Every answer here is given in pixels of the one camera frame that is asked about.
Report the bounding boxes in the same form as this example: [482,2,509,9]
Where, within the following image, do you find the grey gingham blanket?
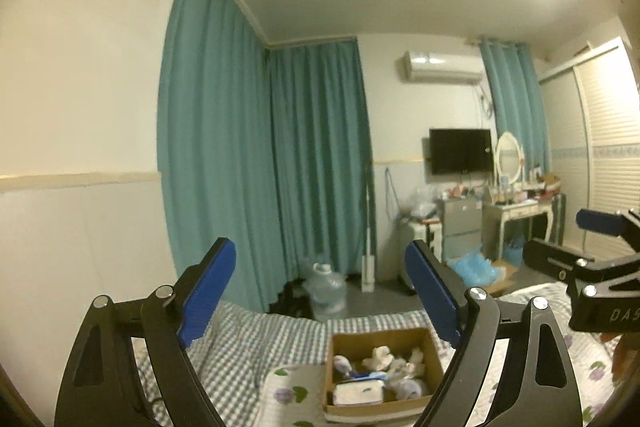
[129,299,451,427]

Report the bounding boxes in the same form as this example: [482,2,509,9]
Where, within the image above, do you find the black wall television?
[428,128,494,176]

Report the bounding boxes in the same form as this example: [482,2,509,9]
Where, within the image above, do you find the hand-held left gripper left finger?
[54,237,237,427]

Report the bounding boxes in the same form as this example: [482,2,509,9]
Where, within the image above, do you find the white louvered wardrobe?
[537,36,640,259]

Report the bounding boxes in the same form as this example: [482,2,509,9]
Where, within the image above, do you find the wide teal curtain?
[157,0,274,314]

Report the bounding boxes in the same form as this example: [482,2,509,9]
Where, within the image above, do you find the small cardboard box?
[487,259,522,296]

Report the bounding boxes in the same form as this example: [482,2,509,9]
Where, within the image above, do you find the white suitcase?
[400,219,442,296]

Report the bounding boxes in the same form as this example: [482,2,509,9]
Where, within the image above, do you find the white rectangular packet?
[332,379,386,407]

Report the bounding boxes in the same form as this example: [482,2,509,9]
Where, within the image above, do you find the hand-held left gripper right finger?
[404,239,583,427]

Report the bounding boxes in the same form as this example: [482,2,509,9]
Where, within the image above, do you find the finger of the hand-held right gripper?
[522,238,597,284]
[575,208,640,253]

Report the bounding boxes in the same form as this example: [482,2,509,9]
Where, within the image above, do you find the blue plastic bag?
[447,249,502,286]

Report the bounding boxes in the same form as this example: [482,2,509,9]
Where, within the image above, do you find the narrow teal curtain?
[479,39,549,174]

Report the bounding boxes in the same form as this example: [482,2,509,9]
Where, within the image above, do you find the blue basket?
[502,234,524,266]

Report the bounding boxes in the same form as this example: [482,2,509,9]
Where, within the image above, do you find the clear plastic bags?
[400,186,439,223]

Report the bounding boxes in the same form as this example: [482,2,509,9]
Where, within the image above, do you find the cream sock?
[362,345,394,371]

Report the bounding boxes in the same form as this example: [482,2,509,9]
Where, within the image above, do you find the white pole mop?
[360,162,376,294]

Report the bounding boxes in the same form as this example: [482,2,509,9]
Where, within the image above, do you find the dark wall cables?
[384,167,401,214]

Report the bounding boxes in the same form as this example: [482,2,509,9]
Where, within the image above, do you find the black bag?
[269,279,314,319]

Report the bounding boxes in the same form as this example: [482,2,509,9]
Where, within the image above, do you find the white air conditioner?
[402,51,484,86]

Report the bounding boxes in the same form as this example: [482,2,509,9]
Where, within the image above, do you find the clear water jug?
[302,259,347,321]

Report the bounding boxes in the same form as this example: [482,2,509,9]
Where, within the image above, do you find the grey drawer cabinet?
[437,196,485,264]

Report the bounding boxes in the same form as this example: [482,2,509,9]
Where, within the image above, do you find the white dressing table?
[482,194,559,259]

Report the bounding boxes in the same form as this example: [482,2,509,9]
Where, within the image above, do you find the brown cardboard box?
[322,327,447,424]

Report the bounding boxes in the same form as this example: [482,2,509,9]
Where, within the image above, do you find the oval white vanity mirror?
[494,132,526,186]

